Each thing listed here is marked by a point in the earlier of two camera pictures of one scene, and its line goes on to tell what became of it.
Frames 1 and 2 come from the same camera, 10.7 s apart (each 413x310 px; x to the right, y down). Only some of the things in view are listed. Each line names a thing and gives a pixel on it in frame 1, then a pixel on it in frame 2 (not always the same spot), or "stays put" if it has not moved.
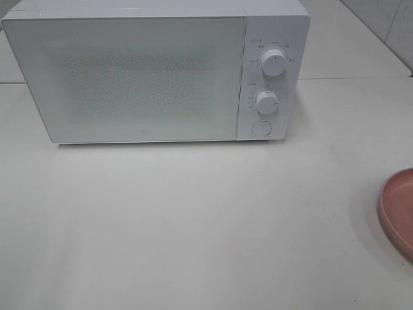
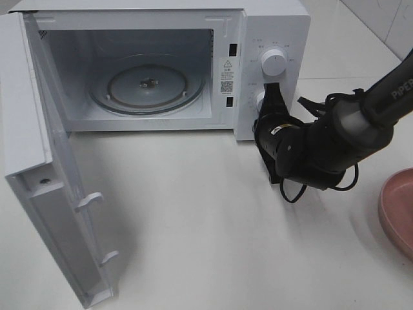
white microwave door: (133, 79) → (37, 159)
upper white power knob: (273, 62) stays put
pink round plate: (395, 205) stays put
